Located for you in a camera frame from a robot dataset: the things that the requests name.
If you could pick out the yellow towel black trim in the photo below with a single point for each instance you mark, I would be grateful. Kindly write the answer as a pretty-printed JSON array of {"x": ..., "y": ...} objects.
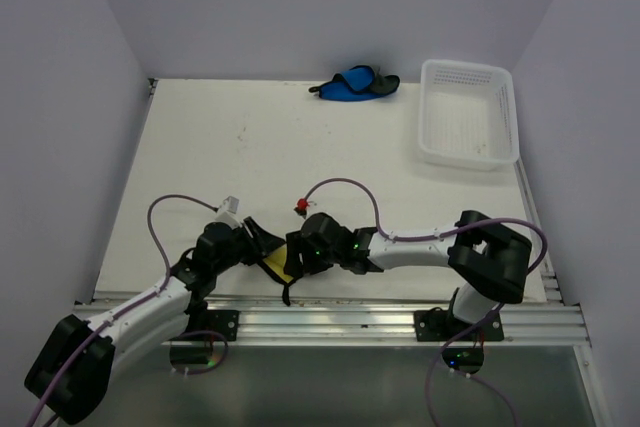
[{"x": 274, "y": 266}]

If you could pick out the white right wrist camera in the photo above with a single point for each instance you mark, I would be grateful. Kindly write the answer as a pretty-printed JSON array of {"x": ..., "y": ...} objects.
[{"x": 303, "y": 206}]

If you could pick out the blue towel dark trim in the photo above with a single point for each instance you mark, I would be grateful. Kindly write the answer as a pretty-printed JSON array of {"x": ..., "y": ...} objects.
[{"x": 359, "y": 83}]

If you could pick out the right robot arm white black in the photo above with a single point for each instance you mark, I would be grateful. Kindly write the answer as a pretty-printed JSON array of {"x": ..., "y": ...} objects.
[{"x": 492, "y": 259}]

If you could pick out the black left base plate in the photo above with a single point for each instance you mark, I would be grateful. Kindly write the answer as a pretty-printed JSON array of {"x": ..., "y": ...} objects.
[{"x": 223, "y": 321}]

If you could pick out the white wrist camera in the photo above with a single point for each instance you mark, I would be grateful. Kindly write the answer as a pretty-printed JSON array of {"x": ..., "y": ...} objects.
[
  {"x": 303, "y": 206},
  {"x": 227, "y": 213}
]

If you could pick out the white plastic basket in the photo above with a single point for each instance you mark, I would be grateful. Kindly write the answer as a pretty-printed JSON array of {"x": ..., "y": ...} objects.
[{"x": 467, "y": 116}]

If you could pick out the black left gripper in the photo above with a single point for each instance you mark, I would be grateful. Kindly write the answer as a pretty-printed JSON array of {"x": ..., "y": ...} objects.
[{"x": 259, "y": 242}]

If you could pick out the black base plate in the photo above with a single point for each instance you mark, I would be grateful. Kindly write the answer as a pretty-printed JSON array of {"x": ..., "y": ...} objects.
[
  {"x": 439, "y": 325},
  {"x": 223, "y": 321}
]

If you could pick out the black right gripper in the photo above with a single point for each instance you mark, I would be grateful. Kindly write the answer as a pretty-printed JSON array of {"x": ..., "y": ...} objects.
[{"x": 296, "y": 244}]

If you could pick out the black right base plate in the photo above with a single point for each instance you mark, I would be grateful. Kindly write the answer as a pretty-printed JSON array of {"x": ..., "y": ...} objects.
[{"x": 439, "y": 325}]

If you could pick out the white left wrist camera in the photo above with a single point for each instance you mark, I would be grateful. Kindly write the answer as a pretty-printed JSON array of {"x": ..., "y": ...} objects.
[{"x": 227, "y": 213}]

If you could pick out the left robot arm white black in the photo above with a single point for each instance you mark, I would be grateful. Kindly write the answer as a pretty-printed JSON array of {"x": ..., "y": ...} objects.
[{"x": 73, "y": 371}]

